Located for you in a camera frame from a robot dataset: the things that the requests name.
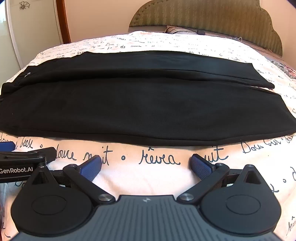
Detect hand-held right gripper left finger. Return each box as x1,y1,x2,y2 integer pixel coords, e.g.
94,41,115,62
32,155,115,206

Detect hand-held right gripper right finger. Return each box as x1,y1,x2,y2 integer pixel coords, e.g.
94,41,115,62
177,153,264,206

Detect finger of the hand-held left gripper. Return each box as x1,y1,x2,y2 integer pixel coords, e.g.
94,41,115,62
0,141,16,152
27,147,57,163

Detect black pants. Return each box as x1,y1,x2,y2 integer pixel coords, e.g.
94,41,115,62
0,50,296,147

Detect white script-printed blanket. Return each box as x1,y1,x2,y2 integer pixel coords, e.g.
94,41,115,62
0,30,296,241

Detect white flower-print wardrobe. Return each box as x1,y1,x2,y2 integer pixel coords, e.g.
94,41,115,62
0,0,64,68

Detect colourful striped quilt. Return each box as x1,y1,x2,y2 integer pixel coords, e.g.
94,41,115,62
268,59,296,82

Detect patterned pillow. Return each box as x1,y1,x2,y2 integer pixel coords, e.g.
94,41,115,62
166,25,206,36

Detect green upholstered headboard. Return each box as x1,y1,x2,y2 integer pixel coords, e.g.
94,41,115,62
129,0,283,56

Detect brown wooden door frame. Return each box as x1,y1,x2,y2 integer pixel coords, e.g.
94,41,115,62
55,0,72,44

